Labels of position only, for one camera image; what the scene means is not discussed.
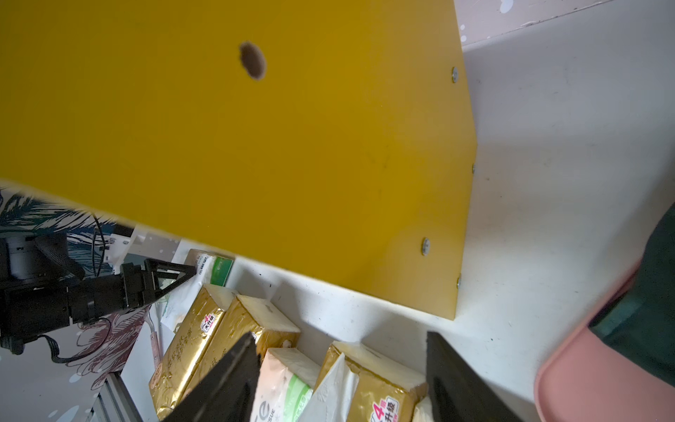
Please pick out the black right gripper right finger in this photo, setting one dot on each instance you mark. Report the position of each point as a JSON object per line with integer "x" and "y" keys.
{"x": 457, "y": 393}

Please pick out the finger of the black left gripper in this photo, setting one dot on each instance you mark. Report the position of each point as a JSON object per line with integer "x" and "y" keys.
{"x": 162, "y": 277}

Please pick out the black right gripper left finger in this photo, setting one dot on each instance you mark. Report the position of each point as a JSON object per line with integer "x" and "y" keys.
{"x": 227, "y": 393}

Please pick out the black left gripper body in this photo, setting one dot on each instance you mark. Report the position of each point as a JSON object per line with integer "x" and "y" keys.
{"x": 88, "y": 300}

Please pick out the peach Face tissue pack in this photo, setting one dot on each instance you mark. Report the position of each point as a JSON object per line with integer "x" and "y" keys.
{"x": 285, "y": 385}

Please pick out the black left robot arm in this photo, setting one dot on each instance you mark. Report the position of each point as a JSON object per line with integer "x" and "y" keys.
{"x": 44, "y": 290}

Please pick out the yellow shelf unit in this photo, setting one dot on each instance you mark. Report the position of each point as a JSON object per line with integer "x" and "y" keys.
{"x": 333, "y": 139}

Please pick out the pink stick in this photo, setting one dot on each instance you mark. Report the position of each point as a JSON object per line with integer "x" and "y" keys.
{"x": 155, "y": 346}

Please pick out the pink plastic tray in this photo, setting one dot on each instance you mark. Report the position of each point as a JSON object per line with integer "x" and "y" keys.
{"x": 586, "y": 380}

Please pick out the dark green cloth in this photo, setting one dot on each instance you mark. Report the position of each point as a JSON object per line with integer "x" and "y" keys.
{"x": 640, "y": 323}

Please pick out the base linear rail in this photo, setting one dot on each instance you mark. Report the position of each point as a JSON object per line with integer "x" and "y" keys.
{"x": 113, "y": 403}

